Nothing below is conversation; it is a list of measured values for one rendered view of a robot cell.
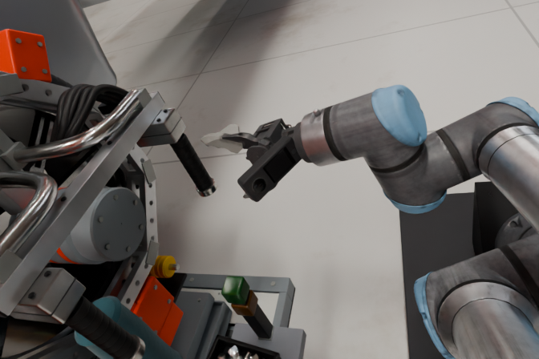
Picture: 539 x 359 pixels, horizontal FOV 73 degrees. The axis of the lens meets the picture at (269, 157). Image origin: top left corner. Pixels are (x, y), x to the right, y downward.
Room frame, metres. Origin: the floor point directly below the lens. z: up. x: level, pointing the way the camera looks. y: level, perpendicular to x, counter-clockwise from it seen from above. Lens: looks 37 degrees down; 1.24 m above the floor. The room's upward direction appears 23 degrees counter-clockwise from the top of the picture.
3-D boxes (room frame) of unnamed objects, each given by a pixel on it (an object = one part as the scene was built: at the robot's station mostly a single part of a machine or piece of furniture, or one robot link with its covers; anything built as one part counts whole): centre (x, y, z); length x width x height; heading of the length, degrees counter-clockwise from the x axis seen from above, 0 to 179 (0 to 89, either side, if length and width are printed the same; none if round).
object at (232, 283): (0.44, 0.16, 0.64); 0.04 x 0.04 x 0.04; 62
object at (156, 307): (0.60, 0.47, 0.48); 0.16 x 0.12 x 0.17; 62
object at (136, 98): (0.62, 0.28, 1.03); 0.19 x 0.18 x 0.11; 62
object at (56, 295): (0.34, 0.34, 0.93); 0.09 x 0.05 x 0.05; 62
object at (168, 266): (0.74, 0.47, 0.51); 0.29 x 0.06 x 0.06; 62
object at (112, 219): (0.55, 0.38, 0.85); 0.21 x 0.14 x 0.14; 62
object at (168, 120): (0.64, 0.18, 0.93); 0.09 x 0.05 x 0.05; 62
